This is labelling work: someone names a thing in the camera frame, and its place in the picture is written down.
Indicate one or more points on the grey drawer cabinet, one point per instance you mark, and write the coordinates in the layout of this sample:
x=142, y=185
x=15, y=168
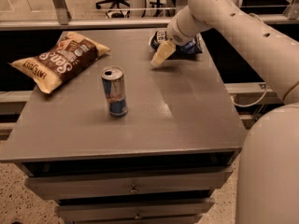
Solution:
x=180, y=116

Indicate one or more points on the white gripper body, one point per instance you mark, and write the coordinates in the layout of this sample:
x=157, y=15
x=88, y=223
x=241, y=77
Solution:
x=175, y=34

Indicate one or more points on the top grey drawer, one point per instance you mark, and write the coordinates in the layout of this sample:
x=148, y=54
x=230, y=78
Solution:
x=118, y=184

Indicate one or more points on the metal railing frame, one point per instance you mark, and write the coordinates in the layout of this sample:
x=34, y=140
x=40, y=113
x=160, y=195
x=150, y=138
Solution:
x=21, y=15

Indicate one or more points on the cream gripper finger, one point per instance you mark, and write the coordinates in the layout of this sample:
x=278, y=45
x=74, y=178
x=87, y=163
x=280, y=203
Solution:
x=165, y=50

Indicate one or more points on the grey drawer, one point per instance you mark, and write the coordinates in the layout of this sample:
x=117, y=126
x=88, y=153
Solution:
x=118, y=184
x=135, y=211

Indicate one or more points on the middle grey drawer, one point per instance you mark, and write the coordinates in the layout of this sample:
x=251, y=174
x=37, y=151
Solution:
x=135, y=211

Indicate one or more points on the brown chip bag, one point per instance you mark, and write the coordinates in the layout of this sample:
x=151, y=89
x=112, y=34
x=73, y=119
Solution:
x=71, y=55

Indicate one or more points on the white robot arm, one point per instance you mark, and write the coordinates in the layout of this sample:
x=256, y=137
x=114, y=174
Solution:
x=268, y=177

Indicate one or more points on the Red Bull can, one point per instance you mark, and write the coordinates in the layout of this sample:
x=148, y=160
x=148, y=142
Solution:
x=114, y=89

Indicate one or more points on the blue chip bag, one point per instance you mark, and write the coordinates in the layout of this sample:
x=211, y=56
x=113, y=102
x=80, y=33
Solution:
x=191, y=48

